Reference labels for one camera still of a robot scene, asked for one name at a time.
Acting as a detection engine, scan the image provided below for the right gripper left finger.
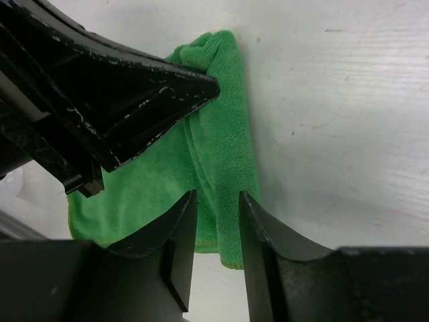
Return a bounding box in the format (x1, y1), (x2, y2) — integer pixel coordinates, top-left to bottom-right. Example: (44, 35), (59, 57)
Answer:
(1, 191), (197, 321)

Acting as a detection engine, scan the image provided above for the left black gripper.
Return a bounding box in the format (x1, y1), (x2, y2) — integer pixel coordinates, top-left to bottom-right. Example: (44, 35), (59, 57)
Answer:
(1, 1), (220, 197)

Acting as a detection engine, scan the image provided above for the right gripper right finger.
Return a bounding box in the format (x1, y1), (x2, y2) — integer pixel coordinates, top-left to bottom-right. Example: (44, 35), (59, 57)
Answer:
(239, 192), (428, 321)

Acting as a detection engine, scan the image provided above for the green microfiber towel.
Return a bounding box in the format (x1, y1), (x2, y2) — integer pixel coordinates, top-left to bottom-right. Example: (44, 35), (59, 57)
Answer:
(68, 30), (260, 270)

